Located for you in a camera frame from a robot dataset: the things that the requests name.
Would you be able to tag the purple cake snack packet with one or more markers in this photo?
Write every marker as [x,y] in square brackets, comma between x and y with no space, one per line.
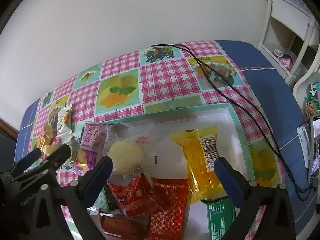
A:
[91,147]

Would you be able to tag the dark green snack packet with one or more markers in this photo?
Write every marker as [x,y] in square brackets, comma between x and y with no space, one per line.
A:
[221,214]

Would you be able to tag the smartphone on stand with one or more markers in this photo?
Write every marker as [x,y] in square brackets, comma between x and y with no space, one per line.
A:
[309,140]

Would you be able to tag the red orange patterned packet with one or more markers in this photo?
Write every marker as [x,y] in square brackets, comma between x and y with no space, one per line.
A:
[169,224]

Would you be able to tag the white persimmon snack packet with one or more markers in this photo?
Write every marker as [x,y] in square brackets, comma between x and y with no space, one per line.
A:
[64,121]

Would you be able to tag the orange cream cake packet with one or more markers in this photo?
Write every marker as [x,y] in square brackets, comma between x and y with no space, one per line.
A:
[46,137]

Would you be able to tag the small round white candy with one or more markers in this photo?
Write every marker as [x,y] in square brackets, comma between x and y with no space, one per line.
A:
[49,149]

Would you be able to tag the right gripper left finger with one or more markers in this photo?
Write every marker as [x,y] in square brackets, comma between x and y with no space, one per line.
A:
[48,219]

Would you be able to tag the blue plaid cloth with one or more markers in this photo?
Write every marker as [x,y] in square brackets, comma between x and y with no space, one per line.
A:
[281,110]

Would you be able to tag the teal patterned snack packet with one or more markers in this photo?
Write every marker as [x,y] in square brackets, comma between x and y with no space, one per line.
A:
[101,204]

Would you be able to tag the red box snack packet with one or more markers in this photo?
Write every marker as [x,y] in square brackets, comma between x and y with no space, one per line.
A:
[121,228]

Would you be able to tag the white shelf unit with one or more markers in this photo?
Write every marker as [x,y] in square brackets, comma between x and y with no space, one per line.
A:
[287,34]

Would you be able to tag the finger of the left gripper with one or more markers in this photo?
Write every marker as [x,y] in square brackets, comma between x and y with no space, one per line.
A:
[19,167]
[53,162]

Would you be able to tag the yellow cake snack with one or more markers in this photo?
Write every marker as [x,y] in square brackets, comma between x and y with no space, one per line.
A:
[200,151]

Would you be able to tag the patchwork plastic tablecloth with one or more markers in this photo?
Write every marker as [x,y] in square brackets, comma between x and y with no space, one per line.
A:
[158,79]

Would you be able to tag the clear round pastry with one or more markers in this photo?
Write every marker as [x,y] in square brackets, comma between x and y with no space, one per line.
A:
[133,155]

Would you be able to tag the red flower biscuit packet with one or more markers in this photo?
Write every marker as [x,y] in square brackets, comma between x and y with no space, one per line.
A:
[133,199]

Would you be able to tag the teal cardboard box tray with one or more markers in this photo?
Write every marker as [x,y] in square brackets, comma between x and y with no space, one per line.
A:
[165,159]

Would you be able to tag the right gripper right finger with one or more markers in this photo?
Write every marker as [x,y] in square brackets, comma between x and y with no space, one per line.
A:
[277,221]

